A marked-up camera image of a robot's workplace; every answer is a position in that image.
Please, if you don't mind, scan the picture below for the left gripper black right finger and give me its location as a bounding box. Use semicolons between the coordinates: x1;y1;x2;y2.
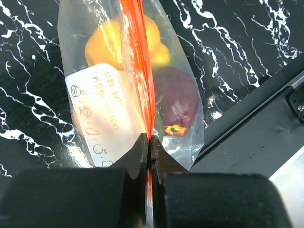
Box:
150;136;292;228

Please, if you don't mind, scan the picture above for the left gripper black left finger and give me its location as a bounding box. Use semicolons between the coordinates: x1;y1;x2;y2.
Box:
0;133;149;228

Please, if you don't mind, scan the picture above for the clear zip top bag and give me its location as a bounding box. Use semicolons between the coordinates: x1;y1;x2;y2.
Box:
57;0;205;221

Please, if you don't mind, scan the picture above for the large yellow orange mango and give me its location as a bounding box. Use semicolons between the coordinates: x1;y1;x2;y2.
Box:
85;16;161;70

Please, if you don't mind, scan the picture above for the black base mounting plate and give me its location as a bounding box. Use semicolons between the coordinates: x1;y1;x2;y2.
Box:
190;73;304;178

